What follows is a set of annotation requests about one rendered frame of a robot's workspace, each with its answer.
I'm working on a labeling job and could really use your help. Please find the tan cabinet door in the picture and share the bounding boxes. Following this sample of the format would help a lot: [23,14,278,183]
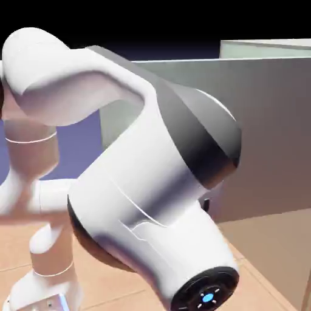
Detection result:
[217,208,311,311]

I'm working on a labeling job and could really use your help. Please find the grey cabinet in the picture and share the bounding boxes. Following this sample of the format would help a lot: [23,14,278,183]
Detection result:
[99,38,311,311]

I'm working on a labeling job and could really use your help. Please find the grey cabinet door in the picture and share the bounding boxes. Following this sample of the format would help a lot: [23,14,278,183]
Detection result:
[100,57,311,224]

